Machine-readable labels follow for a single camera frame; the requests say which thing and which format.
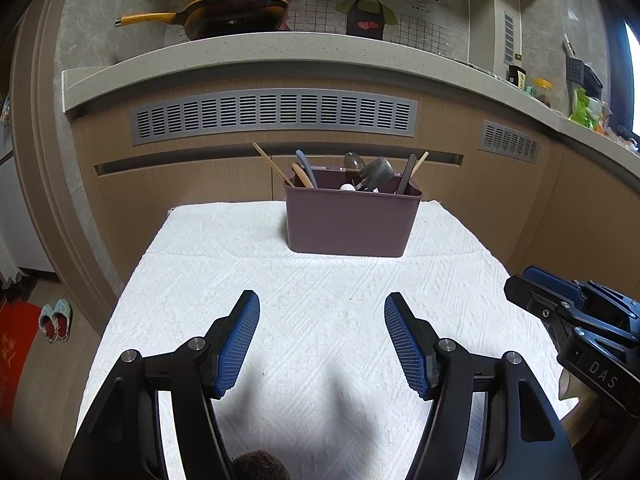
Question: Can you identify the blue plastic spoon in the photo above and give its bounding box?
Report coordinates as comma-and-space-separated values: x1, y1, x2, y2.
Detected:
295, 150, 318, 188

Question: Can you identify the white textured table cloth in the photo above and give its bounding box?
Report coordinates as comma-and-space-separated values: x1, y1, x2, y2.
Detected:
74, 199, 582, 480

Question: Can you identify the gloved right hand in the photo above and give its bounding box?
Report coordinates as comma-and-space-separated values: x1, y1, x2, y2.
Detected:
559, 370, 620, 450

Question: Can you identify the pair of slippers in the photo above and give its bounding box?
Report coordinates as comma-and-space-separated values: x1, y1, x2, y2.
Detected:
38, 298, 73, 344

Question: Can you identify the long grey vent grille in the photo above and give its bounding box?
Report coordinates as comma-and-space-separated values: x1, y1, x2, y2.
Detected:
129, 88, 419, 145

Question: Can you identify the red floor mat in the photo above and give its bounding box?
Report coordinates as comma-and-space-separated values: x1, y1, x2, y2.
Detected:
0, 300, 40, 428

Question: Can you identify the small grey vent grille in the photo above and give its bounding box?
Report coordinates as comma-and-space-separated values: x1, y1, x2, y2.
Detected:
478, 120, 539, 164

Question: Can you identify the yellow lid jar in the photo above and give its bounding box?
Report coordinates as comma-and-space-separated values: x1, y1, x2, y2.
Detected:
533, 77, 553, 107

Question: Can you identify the dark blue storage basket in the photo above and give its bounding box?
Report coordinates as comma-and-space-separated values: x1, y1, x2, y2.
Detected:
566, 58, 603, 99

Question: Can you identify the yellow frying pan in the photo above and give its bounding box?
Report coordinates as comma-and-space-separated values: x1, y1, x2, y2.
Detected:
115, 0, 288, 41

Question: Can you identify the maroon plastic utensil bin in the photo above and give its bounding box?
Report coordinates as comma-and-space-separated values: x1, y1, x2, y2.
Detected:
283, 167, 423, 258

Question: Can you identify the brown spoon black handle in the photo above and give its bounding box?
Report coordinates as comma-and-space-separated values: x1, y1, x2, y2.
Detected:
396, 154, 418, 195

